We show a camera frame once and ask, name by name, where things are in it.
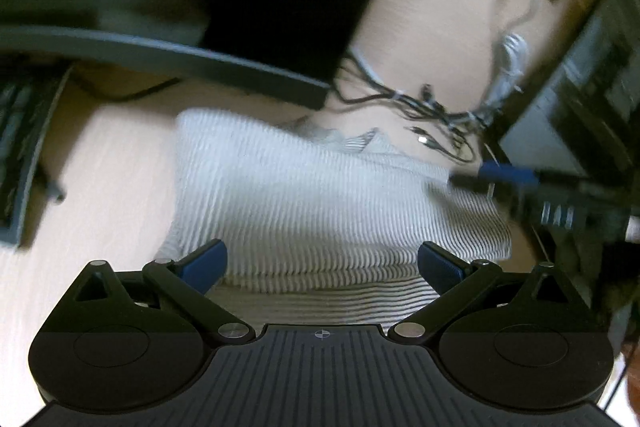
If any black keyboard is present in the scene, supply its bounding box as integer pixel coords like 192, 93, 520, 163
0, 62, 74, 249

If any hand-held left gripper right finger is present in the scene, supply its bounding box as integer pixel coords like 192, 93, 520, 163
388, 241, 577, 346

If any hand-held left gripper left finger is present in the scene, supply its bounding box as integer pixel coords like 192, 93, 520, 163
74, 238, 256, 344

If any bundle of black cables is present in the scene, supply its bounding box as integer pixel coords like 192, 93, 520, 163
332, 49, 497, 166

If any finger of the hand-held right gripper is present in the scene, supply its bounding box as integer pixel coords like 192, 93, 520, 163
449, 162, 591, 208

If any grey striped knit garment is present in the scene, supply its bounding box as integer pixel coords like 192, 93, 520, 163
155, 108, 514, 331

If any white cable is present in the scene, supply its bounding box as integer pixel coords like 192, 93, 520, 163
479, 0, 542, 118

